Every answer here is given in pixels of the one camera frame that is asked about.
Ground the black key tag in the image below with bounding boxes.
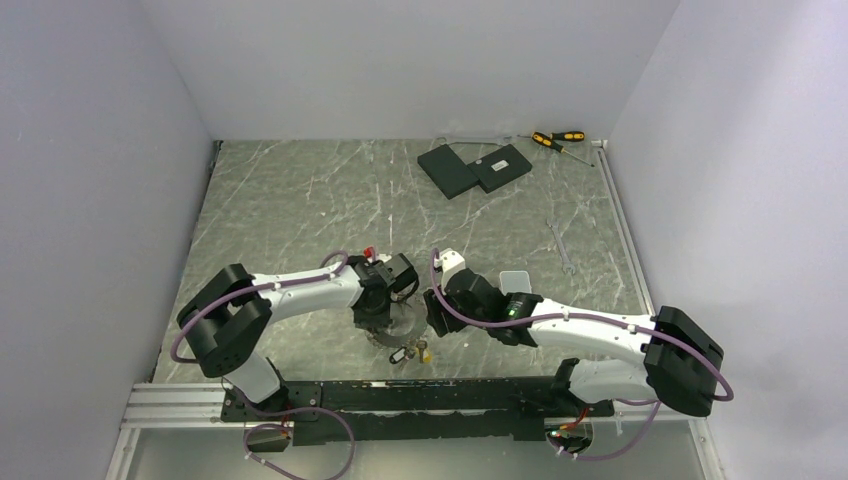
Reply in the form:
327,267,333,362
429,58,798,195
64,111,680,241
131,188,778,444
388,347,407,365

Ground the round metal key organizer disc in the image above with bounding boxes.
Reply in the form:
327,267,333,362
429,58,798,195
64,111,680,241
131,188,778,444
366,300,428,349

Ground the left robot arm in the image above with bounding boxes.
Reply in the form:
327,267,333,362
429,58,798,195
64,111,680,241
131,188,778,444
170,251,427,420

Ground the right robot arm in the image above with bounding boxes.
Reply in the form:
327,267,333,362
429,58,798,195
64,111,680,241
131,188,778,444
425,267,734,417

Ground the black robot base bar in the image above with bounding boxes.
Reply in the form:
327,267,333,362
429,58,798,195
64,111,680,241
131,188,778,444
220,377,614,446

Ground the clear plastic case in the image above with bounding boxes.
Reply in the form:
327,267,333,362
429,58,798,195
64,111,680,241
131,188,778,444
498,270,533,295

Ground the silver wrench on table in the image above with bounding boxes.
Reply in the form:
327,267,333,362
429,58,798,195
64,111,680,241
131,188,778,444
546,218,576,275

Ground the large black flat box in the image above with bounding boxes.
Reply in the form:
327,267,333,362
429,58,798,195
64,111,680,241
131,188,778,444
417,145,480,200

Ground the small black flat box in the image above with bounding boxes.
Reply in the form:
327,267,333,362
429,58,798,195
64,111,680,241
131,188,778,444
468,145,532,194

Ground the yellow black screwdriver front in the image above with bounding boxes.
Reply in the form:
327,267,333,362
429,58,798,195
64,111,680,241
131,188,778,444
531,139,593,167

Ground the yellow black screwdriver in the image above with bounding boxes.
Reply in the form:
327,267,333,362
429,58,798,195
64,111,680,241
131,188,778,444
531,139,593,167
520,131,586,143

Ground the yellow black screwdriver rear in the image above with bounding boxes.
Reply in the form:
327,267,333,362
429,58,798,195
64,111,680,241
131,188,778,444
520,131,586,143

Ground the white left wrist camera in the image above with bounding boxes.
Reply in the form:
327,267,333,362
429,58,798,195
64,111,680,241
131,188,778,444
363,246,393,265

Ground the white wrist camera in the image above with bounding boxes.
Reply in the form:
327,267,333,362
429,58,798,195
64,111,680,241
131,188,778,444
363,246,393,265
430,248,466,289

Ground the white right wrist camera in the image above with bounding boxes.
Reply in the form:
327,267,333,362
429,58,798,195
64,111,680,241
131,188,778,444
430,248,466,289

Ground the long silver wrench at wall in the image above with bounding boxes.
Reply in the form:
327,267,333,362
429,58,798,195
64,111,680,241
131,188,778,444
436,135,514,146

